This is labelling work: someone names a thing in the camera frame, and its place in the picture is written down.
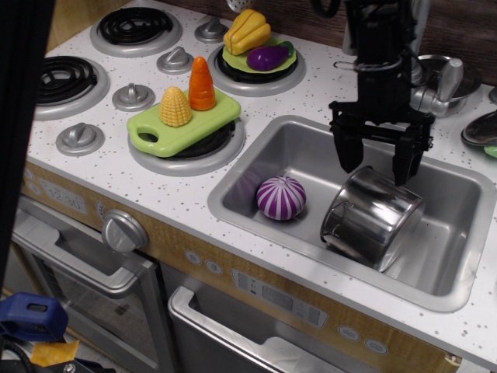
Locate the silver stove knob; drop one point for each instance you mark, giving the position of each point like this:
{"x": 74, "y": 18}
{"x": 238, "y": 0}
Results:
{"x": 211, "y": 32}
{"x": 175, "y": 62}
{"x": 80, "y": 139}
{"x": 133, "y": 98}

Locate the silver stove knob back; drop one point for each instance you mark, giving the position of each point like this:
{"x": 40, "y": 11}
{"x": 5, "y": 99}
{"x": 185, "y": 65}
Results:
{"x": 211, "y": 32}

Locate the stainless steel pot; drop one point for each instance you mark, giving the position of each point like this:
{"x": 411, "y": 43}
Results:
{"x": 370, "y": 218}

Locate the purple striped toy onion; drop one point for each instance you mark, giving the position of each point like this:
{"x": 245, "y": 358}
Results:
{"x": 281, "y": 198}

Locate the purple toy eggplant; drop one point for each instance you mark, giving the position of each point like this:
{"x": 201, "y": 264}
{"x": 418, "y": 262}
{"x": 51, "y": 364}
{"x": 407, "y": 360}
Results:
{"x": 268, "y": 58}

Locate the yellow tape piece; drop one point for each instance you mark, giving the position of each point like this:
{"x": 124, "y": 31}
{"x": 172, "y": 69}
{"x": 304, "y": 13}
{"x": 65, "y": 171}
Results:
{"x": 52, "y": 353}

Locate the silver sink basin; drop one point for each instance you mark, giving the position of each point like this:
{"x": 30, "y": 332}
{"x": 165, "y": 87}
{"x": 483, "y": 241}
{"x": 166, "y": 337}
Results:
{"x": 438, "y": 256}

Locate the silver slotted spoon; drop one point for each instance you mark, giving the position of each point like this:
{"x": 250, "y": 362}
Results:
{"x": 239, "y": 6}

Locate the green toy plate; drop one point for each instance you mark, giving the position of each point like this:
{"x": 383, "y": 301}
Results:
{"x": 239, "y": 62}

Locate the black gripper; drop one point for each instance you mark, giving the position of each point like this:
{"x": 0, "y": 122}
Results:
{"x": 382, "y": 112}

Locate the dark foreground post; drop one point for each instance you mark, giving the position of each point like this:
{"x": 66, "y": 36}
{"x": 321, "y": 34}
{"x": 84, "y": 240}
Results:
{"x": 25, "y": 28}

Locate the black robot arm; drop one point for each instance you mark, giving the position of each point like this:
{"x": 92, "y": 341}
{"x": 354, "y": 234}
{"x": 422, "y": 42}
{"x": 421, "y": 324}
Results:
{"x": 381, "y": 33}

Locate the blue clamp tool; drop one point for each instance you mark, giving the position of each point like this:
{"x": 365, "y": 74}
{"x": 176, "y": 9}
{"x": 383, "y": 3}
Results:
{"x": 33, "y": 318}

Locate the green toy item right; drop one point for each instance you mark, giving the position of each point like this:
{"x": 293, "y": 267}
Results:
{"x": 491, "y": 151}

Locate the silver pan lid right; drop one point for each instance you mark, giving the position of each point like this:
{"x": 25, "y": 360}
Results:
{"x": 481, "y": 131}

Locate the yellow toy corn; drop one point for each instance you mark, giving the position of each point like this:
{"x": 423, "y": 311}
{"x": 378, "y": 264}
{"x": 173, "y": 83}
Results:
{"x": 174, "y": 109}

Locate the silver stove knob upper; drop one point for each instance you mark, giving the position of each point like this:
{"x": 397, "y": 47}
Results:
{"x": 175, "y": 62}

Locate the green toy cutting board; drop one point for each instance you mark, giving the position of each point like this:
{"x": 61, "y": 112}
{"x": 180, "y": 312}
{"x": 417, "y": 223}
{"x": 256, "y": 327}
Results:
{"x": 149, "y": 135}

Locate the yellow toy bell pepper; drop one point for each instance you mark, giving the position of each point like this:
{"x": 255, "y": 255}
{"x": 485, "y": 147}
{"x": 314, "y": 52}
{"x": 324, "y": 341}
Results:
{"x": 249, "y": 30}

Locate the back right stove burner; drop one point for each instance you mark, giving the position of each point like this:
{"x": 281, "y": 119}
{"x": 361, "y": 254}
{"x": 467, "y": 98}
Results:
{"x": 286, "y": 82}

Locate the front left stove burner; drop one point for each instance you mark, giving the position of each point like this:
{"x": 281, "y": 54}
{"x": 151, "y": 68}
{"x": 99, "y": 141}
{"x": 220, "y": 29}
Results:
{"x": 69, "y": 86}

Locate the toy oven door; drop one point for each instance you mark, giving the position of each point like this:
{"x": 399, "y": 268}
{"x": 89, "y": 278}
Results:
{"x": 113, "y": 300}

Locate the silver oven dial knob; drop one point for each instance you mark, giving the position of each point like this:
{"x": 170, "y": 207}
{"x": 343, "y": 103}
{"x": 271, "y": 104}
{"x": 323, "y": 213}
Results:
{"x": 122, "y": 233}

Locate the silver stove knob middle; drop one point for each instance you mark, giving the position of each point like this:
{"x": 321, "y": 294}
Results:
{"x": 133, "y": 98}

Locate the silver toy faucet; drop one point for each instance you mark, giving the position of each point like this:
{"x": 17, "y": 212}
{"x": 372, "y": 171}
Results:
{"x": 438, "y": 89}

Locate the stove burner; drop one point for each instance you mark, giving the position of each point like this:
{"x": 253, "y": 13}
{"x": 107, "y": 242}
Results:
{"x": 286, "y": 82}
{"x": 69, "y": 86}
{"x": 205, "y": 156}
{"x": 135, "y": 32}

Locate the silver stove knob front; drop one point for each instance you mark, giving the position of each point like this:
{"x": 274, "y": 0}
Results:
{"x": 80, "y": 139}

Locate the silver metal bowl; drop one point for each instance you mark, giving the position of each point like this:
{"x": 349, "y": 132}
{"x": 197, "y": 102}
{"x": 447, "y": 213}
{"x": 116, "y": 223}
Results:
{"x": 469, "y": 84}

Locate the back left stove burner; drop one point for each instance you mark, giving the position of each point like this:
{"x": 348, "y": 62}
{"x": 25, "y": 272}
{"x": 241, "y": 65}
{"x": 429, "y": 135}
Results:
{"x": 135, "y": 32}

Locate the front right stove burner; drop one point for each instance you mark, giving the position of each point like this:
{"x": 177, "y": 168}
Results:
{"x": 205, "y": 156}

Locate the toy dishwasher door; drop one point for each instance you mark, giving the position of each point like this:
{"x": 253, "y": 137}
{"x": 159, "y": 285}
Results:
{"x": 215, "y": 332}

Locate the orange toy carrot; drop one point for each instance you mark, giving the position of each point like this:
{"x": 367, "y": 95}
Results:
{"x": 202, "y": 95}

